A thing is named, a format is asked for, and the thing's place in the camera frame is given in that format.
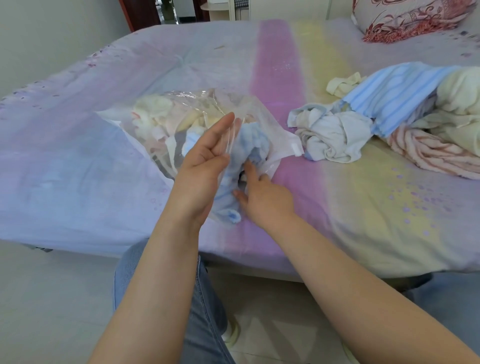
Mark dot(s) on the person's right jeans leg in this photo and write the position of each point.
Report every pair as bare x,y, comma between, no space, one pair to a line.
450,300

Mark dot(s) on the cream fluffy towel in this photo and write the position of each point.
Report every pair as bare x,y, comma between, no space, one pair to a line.
457,108

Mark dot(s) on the clear plastic zip bag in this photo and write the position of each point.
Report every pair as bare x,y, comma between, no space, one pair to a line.
262,112

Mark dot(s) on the blue striped towel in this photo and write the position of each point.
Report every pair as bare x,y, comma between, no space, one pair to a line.
393,93

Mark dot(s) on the blue fluffy cloth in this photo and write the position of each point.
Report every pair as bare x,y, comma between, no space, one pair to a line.
251,144

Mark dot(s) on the person's right hand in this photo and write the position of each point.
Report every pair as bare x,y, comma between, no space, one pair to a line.
268,202

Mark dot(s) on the person's jeans leg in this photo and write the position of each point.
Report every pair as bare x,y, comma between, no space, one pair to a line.
450,300
206,322

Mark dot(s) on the pink striped towel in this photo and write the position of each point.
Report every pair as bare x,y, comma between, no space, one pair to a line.
431,153

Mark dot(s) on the small cream cloth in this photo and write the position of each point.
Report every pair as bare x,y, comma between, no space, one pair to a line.
343,85

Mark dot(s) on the person's left jeans leg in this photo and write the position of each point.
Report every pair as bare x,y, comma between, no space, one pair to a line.
206,322

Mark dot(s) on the cream clothes bundle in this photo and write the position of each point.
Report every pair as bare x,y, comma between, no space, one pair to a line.
157,112

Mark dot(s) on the white grey garment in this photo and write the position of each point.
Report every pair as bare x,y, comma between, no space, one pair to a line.
333,135

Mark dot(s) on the light wooden cabinet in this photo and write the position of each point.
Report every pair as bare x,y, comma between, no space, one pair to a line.
225,9

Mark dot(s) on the white shoe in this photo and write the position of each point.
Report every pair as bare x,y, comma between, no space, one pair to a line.
231,332

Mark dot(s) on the person's left forearm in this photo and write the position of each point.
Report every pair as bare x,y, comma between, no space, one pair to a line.
150,292

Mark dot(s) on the person's right forearm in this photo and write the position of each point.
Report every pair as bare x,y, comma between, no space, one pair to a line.
360,300

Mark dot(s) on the person's right thumb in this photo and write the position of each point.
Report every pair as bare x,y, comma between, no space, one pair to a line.
242,197

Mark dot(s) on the person's left hand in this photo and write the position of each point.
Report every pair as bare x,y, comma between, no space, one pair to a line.
198,176

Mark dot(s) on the pastel rainbow bedsheet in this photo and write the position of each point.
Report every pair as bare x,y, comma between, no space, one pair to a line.
112,93

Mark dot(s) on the dark red wooden door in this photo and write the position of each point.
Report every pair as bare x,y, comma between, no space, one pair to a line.
140,11

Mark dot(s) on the person's left thumb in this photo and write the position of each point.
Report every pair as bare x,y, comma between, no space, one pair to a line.
221,156

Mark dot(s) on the red floral pillow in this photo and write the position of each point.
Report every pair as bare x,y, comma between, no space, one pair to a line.
405,18

